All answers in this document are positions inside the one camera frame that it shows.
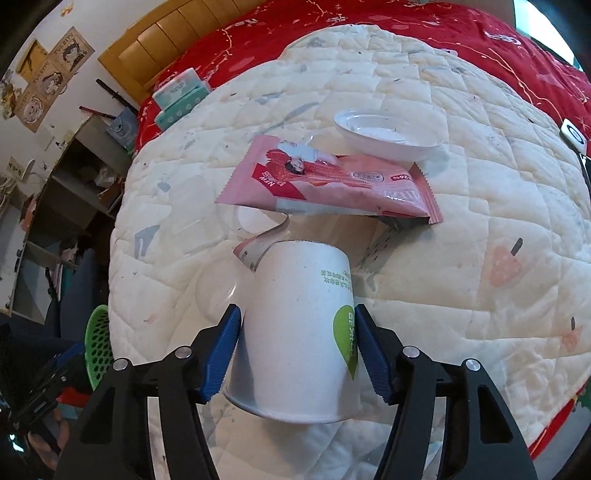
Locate small white device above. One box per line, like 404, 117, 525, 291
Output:
560, 118, 587, 155

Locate wooden headboard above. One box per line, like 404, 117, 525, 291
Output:
99, 0, 262, 104

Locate blue paper bag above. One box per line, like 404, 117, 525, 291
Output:
106, 108, 139, 152

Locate white plastic cup lid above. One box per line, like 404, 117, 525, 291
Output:
334, 109, 445, 163

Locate teal tissue box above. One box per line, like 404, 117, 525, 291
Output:
154, 85, 211, 131

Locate person left hand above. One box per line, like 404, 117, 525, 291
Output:
27, 408, 70, 471

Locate pink snack wrapper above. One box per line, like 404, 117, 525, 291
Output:
216, 135, 443, 225

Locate white tissue pack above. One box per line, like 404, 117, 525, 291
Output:
152, 68, 204, 110

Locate white desk shelf unit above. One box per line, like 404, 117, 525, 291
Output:
1, 116, 131, 324

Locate white quilted blanket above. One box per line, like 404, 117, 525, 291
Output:
108, 23, 591, 480

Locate wall posters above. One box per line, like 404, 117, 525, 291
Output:
1, 27, 94, 133

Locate green mesh trash basket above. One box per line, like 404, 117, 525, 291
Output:
84, 305, 113, 390

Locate white paper cup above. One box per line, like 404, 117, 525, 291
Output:
223, 240, 361, 424

